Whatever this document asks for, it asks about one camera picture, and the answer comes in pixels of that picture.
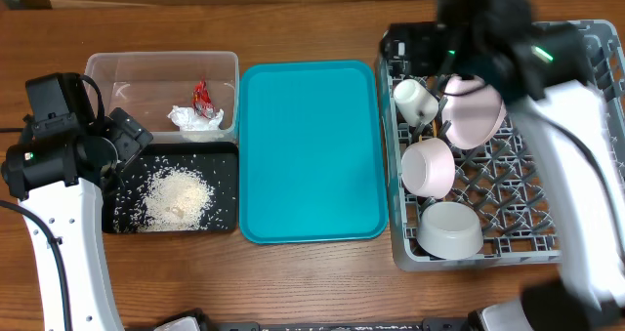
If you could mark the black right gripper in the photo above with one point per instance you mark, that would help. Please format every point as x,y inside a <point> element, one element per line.
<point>419,43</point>

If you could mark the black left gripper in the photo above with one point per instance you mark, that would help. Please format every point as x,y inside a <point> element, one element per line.
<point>128,135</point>

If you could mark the white cup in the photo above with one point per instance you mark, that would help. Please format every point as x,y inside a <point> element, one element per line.
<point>415,103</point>

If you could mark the white napkin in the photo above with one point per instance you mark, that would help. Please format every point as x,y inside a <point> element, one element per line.
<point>186,119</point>

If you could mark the pile of rice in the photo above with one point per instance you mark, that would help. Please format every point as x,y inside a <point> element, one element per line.
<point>178,201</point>

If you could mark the white round plate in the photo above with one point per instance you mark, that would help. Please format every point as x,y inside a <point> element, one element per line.
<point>475,112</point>

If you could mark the red snack wrapper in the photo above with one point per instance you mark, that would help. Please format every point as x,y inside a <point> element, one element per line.
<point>201,101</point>

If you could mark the pink shallow bowl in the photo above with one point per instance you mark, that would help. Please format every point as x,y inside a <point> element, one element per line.
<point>428,169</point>

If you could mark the grey bowl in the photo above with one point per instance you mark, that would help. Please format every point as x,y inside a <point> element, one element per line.
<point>450,230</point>

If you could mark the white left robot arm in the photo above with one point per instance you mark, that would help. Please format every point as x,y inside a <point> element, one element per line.
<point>58,182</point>

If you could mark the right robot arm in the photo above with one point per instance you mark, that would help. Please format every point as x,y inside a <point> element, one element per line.
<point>557,84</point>

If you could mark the grey dishwasher rack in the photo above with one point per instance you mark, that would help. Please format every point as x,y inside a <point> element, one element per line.
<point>497,180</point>

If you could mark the clear plastic storage bin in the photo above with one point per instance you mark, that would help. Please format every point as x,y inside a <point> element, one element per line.
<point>148,85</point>

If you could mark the black rectangular tray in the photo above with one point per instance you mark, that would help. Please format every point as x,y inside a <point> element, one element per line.
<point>224,155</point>

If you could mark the teal serving tray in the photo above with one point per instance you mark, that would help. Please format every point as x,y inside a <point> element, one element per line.
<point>311,164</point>

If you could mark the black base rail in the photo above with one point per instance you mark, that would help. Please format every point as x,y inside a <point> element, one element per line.
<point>204,323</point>

